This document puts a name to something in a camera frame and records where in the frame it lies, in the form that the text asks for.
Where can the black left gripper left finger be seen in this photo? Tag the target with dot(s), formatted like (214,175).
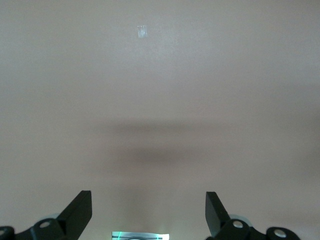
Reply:
(72,225)

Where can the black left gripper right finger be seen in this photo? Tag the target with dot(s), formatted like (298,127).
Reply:
(217,222)

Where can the brown table cover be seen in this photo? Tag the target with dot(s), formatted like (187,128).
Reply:
(200,100)

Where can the small clear tape patch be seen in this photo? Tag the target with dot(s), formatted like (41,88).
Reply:
(142,31)

